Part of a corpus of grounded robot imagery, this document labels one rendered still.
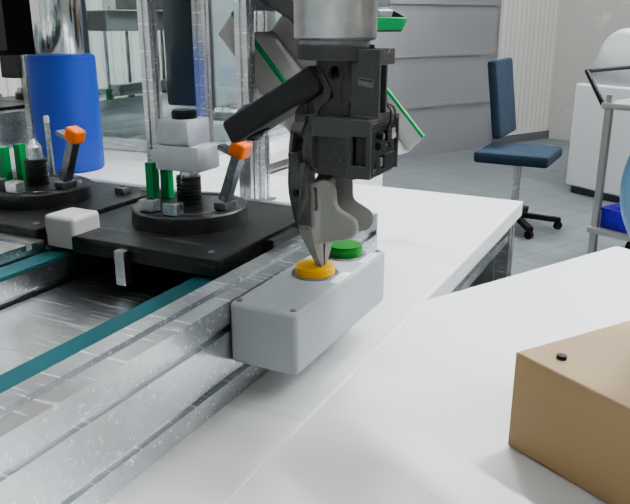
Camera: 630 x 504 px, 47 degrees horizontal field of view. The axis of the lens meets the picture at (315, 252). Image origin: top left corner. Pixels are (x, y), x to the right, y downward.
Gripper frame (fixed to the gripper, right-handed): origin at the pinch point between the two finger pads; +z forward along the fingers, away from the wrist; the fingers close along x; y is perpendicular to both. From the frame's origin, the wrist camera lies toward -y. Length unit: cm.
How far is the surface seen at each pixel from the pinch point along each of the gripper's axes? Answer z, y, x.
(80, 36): -19, -95, 69
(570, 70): 26, -81, 748
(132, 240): 1.3, -21.9, -1.7
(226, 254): 1.3, -9.7, -1.3
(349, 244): 1.1, 0.6, 7.2
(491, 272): 26, 1, 78
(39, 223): 1.3, -36.6, -1.2
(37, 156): -4.6, -46.1, 8.2
